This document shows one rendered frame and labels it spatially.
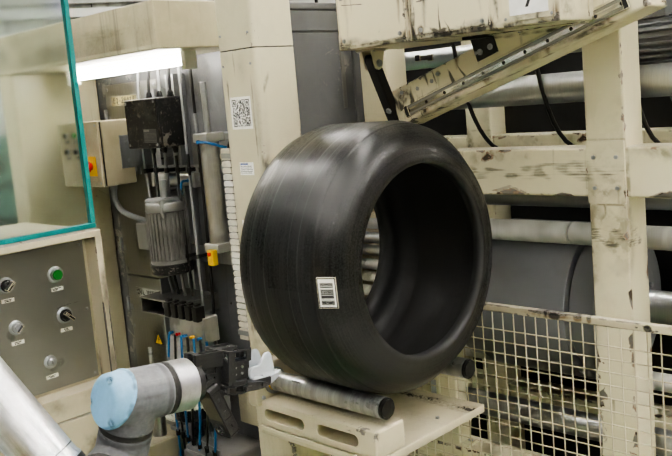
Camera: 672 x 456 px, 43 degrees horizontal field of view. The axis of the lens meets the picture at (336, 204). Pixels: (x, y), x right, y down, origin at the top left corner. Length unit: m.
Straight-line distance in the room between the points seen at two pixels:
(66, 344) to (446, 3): 1.18
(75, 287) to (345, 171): 0.79
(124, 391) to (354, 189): 0.56
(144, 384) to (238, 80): 0.82
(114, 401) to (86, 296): 0.75
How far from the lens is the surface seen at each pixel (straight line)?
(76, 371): 2.18
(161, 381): 1.48
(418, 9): 1.97
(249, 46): 1.97
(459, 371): 1.97
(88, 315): 2.17
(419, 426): 1.93
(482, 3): 1.87
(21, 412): 1.40
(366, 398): 1.79
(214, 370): 1.57
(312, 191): 1.65
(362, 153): 1.68
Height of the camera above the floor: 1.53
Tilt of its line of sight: 7 degrees down
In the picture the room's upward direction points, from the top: 5 degrees counter-clockwise
